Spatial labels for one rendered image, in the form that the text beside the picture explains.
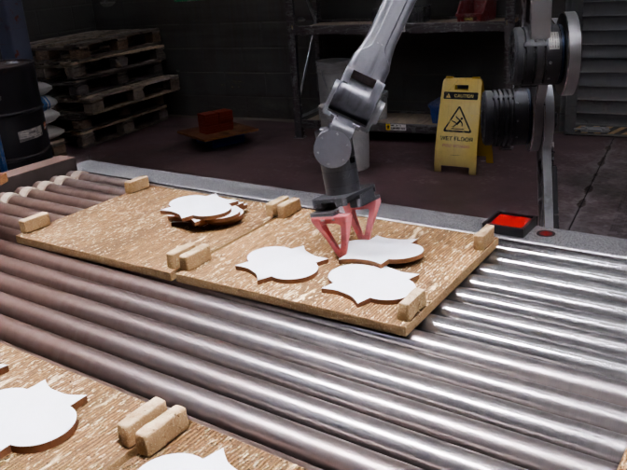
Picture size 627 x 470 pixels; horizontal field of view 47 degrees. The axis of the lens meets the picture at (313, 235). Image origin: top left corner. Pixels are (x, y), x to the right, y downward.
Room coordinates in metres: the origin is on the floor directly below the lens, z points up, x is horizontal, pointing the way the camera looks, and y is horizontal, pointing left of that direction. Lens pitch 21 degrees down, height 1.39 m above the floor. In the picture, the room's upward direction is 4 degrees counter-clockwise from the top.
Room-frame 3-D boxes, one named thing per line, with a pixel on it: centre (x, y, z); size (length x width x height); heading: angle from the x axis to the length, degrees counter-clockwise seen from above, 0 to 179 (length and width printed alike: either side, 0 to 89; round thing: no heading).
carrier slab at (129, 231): (1.33, 0.30, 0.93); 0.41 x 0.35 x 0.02; 55
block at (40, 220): (1.33, 0.54, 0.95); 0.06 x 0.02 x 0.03; 145
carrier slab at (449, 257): (1.09, -0.04, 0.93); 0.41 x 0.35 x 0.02; 55
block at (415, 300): (0.87, -0.13, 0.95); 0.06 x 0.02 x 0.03; 145
